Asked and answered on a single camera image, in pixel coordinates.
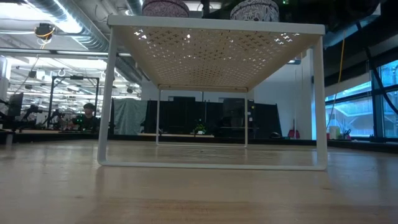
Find black partition panels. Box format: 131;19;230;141
146;96;282;139

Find dark background monitor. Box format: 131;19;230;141
7;92;25;118

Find small background plant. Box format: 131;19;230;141
193;123;207;136

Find white bottle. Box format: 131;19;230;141
328;126;341;141

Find black stand frame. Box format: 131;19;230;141
49;75;100;130

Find grey cloth cover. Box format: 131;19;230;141
112;98;149;136

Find black aluminium table frame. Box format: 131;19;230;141
0;130;398;154

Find person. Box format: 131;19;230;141
72;102;101;132

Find white perforated metal shelf riser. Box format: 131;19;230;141
97;14;328;172

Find yellow hanging cable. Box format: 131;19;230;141
326;24;346;131

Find pink patterned round candle holder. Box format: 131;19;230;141
141;0;190;18

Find white patterned round candle holder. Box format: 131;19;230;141
229;0;280;23

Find black ceiling dome device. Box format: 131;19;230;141
34;22;57;40

